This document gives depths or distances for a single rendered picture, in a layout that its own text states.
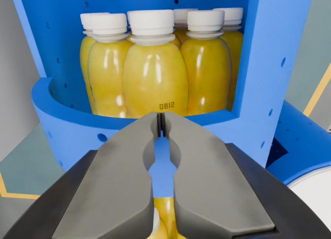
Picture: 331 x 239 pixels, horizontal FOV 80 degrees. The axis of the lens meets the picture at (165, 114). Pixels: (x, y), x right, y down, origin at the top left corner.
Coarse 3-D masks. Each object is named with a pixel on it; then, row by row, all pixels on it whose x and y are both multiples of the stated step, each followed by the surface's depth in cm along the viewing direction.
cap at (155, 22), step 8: (136, 16) 16; (144, 16) 16; (152, 16) 16; (160, 16) 16; (168, 16) 17; (136, 24) 17; (144, 24) 16; (152, 24) 16; (160, 24) 16; (168, 24) 17; (136, 32) 17; (144, 32) 17; (152, 32) 17; (160, 32) 17; (168, 32) 17
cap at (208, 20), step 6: (192, 12) 20; (198, 12) 20; (204, 12) 19; (210, 12) 19; (216, 12) 19; (222, 12) 20; (192, 18) 20; (198, 18) 20; (204, 18) 20; (210, 18) 20; (216, 18) 20; (222, 18) 20; (192, 24) 21; (198, 24) 20; (204, 24) 20; (210, 24) 20; (216, 24) 20; (222, 24) 21; (192, 30) 21; (198, 30) 20; (204, 30) 20; (210, 30) 20; (216, 30) 20
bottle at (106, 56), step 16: (96, 48) 22; (112, 48) 21; (128, 48) 22; (96, 64) 22; (112, 64) 21; (96, 80) 22; (112, 80) 22; (96, 96) 23; (112, 96) 23; (112, 112) 24
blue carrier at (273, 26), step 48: (48, 0) 24; (96, 0) 30; (144, 0) 33; (192, 0) 32; (240, 0) 28; (288, 0) 12; (48, 48) 24; (288, 48) 14; (48, 96) 18; (240, 96) 13; (96, 144) 14; (240, 144) 15
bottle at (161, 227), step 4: (160, 220) 37; (160, 224) 37; (164, 224) 38; (156, 228) 35; (160, 228) 36; (164, 228) 37; (152, 232) 35; (156, 232) 36; (160, 232) 36; (164, 232) 37; (152, 236) 35; (156, 236) 35; (160, 236) 36; (164, 236) 36
